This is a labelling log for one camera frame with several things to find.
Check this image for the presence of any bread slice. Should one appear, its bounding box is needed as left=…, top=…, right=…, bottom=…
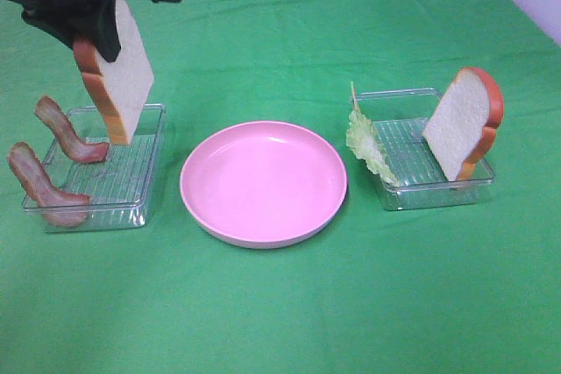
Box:
left=73, top=0, right=154, bottom=145
left=423, top=67, right=504, bottom=181

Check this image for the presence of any bacon strip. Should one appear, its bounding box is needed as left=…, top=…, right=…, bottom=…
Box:
left=6, top=142, right=89, bottom=228
left=34, top=95, right=110, bottom=164

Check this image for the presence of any green lettuce leaf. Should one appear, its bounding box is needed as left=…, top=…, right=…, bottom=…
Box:
left=345, top=105, right=399, bottom=187

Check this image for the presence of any clear left plastic tray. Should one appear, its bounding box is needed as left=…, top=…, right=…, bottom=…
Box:
left=22, top=103, right=166, bottom=233

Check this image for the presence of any clear plastic tray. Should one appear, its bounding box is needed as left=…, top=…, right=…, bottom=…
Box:
left=22, top=103, right=166, bottom=233
left=357, top=88, right=494, bottom=211

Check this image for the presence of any green tablecloth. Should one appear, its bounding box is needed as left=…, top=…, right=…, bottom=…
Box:
left=1, top=0, right=560, bottom=373

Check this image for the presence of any pink round plate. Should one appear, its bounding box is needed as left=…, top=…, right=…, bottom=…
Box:
left=179, top=121, right=347, bottom=249

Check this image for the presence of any yellow cheese slice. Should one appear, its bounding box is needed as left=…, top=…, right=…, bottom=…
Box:
left=351, top=81, right=361, bottom=115

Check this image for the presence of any clear right plastic tray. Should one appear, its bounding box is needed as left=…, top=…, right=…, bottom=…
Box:
left=357, top=88, right=494, bottom=211

